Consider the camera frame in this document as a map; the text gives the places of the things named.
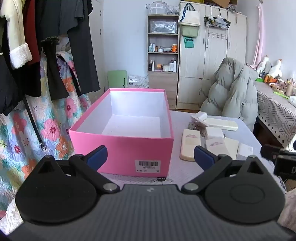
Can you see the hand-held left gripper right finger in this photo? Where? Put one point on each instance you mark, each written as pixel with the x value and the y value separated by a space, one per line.
pixel 203 155

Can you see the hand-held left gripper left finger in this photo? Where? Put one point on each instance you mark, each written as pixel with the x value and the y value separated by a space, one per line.
pixel 99 154

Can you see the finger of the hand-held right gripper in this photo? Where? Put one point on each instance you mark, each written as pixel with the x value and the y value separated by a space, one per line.
pixel 269 151

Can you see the white box with pink print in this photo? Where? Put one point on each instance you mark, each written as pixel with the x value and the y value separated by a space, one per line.
pixel 216 146

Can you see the cream remote control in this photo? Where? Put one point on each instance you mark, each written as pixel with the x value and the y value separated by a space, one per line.
pixel 189 143

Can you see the plain white square box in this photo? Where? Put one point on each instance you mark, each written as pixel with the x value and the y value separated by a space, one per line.
pixel 245 150

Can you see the small white box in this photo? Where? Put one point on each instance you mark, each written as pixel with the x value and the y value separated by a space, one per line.
pixel 214 132

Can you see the metal key bunch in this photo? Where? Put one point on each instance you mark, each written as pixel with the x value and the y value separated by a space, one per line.
pixel 193 127

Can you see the pink cardboard box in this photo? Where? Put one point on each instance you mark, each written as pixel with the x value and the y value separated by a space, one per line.
pixel 129 150

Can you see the long white remote control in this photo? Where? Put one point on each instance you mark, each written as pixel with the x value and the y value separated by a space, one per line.
pixel 222 124

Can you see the white power adapter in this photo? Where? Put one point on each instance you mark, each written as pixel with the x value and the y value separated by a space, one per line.
pixel 201 115

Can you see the geometric patterned tablecloth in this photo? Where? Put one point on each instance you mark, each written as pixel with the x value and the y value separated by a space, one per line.
pixel 275 111

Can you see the beige cup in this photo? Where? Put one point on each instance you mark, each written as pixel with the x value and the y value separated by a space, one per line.
pixel 290 89

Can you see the grey-green puffer jacket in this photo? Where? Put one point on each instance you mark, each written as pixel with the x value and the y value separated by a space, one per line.
pixel 231 92

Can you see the black belt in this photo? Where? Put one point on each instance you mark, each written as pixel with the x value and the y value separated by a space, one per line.
pixel 34 125

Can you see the green folding table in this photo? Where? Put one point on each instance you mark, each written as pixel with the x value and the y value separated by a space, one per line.
pixel 116 80

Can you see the wooden shelf unit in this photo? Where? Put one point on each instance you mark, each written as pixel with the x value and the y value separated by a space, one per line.
pixel 161 88

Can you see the white goose plush toy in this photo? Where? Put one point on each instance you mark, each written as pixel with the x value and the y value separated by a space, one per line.
pixel 263 66
pixel 275 70

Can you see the floral quilt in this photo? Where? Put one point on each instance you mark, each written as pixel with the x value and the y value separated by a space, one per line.
pixel 18 143

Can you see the white tissue package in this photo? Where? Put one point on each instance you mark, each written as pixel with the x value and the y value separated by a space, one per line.
pixel 137 81

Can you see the white jar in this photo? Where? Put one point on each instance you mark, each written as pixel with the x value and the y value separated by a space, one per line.
pixel 166 68

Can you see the light wooden wardrobe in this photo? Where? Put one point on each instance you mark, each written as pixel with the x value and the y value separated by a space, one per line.
pixel 215 58

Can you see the black jacket with white piping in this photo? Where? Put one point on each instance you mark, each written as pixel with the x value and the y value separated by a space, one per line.
pixel 13 88

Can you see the orange bottle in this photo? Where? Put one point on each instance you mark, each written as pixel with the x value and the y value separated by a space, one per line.
pixel 174 48

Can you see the teal hanging pouch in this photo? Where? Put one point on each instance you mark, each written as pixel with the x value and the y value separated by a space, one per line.
pixel 188 42

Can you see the pink curtain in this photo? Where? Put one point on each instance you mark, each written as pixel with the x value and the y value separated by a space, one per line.
pixel 260 34

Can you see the green hanging pouch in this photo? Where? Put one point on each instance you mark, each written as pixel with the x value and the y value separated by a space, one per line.
pixel 189 31

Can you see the dark grey hanging shirt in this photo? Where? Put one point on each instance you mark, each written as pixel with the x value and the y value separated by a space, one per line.
pixel 76 23

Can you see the clear zip storage bag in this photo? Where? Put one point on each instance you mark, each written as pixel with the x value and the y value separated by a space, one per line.
pixel 163 26

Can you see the red hanging garment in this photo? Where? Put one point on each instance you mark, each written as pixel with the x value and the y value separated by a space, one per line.
pixel 30 34

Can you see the white tote bag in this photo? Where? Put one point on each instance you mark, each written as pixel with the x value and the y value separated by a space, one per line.
pixel 189 17

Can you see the cream coat with fleece cuff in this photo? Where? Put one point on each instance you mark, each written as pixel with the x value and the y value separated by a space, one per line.
pixel 16 34

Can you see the brown cardboard box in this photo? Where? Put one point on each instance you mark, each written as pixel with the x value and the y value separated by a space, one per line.
pixel 222 2

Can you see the clear storage box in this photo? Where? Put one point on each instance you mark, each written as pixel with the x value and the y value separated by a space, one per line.
pixel 156 8

